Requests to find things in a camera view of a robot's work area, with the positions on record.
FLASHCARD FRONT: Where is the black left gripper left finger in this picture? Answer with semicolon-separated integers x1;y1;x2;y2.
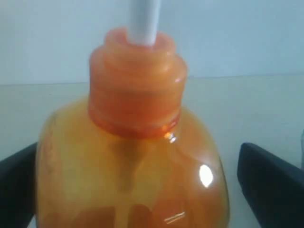
0;143;37;228

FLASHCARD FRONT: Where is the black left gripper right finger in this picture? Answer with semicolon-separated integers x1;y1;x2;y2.
237;143;304;228

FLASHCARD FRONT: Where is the orange dish soap pump bottle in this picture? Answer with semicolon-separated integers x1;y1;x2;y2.
35;0;229;228

